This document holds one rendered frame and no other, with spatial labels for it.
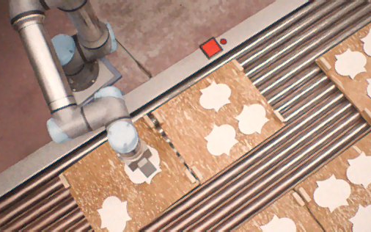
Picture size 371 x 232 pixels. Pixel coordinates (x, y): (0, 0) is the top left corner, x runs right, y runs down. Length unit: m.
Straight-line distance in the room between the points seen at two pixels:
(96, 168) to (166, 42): 1.43
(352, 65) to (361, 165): 0.42
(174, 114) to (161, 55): 1.21
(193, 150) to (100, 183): 0.38
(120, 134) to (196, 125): 0.55
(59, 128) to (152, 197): 0.52
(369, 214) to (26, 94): 2.21
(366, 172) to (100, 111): 1.01
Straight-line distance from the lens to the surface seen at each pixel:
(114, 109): 1.04
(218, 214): 1.45
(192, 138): 1.47
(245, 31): 1.70
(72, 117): 1.06
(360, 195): 1.56
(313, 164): 1.53
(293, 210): 1.47
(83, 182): 1.50
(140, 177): 1.43
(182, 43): 2.71
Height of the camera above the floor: 2.36
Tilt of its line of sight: 72 degrees down
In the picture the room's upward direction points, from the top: 4 degrees counter-clockwise
